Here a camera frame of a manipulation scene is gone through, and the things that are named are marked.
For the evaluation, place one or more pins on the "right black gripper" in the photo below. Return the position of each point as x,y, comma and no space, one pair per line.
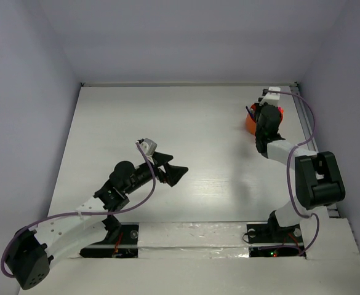
261,107

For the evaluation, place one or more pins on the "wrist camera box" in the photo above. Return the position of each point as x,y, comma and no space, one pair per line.
148,147
271,96

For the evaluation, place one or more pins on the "orange round compartment container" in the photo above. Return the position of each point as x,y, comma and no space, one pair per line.
250,124

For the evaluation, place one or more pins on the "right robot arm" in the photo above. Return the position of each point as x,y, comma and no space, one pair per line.
318,181

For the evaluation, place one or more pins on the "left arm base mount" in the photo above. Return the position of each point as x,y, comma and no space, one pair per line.
121,241

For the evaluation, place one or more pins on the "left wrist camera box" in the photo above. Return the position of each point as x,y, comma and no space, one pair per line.
148,147

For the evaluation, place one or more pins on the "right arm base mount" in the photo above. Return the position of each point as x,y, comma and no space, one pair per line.
265,241

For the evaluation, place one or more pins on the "blue ballpoint pen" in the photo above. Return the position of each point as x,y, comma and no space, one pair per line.
250,112

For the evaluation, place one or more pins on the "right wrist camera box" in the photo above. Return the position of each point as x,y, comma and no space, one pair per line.
271,96

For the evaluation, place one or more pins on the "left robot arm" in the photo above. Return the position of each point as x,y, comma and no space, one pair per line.
36,248

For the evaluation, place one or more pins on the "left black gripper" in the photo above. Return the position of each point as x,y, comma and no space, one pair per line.
172,173

